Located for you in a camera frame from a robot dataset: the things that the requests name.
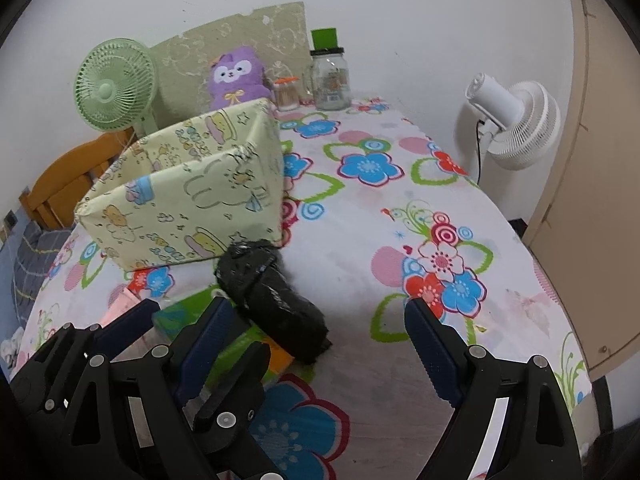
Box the pink mask packet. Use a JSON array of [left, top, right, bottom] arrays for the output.
[[99, 288, 140, 327]]

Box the grey plaid pillow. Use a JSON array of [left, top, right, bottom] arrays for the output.
[[10, 221, 72, 323]]

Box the green tissue pack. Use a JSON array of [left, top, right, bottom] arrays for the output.
[[150, 286, 296, 401]]

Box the beige door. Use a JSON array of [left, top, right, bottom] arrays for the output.
[[524, 0, 639, 379]]

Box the yellow cartoon paper box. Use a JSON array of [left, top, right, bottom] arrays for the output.
[[75, 99, 284, 271]]

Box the floral tablecloth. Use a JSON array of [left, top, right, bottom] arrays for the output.
[[1, 99, 591, 479]]

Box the green desk fan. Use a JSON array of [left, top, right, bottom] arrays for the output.
[[73, 38, 158, 136]]

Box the white floor fan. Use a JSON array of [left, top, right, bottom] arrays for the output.
[[465, 73, 561, 171]]

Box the green cartoon patterned board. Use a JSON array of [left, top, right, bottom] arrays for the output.
[[151, 1, 310, 128]]

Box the purple plush toy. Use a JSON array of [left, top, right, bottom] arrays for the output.
[[207, 46, 271, 110]]

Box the toothpick holder orange lid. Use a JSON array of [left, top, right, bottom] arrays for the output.
[[272, 76, 300, 112]]

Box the glass jar with green lid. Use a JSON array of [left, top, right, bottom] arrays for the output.
[[303, 28, 352, 112]]

